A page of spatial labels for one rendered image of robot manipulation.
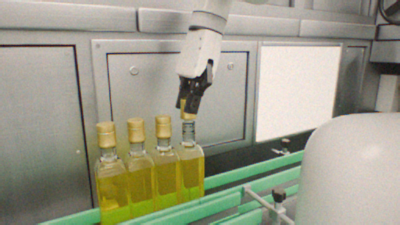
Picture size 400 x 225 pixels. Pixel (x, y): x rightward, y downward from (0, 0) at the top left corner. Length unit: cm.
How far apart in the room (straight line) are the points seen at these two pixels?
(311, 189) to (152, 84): 51
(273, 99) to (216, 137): 24
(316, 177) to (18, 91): 59
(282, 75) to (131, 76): 50
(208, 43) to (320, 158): 36
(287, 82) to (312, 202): 74
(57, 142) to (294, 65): 75
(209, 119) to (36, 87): 44
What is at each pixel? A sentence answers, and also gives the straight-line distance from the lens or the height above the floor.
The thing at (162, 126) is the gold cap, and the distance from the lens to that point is 52.
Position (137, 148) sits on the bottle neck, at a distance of 52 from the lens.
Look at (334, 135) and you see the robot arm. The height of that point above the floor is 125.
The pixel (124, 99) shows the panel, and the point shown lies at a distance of 63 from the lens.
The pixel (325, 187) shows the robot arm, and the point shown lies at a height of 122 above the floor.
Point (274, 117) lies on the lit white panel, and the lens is 90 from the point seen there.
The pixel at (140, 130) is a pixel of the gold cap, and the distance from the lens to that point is 51.
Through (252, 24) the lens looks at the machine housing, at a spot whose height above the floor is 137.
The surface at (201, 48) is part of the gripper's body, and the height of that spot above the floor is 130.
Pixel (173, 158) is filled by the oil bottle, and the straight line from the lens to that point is 54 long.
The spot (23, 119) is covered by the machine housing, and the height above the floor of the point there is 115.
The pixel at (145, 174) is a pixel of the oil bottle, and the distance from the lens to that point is 53.
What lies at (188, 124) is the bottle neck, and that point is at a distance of 54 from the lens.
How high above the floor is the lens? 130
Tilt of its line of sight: 14 degrees down
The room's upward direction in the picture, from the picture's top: straight up
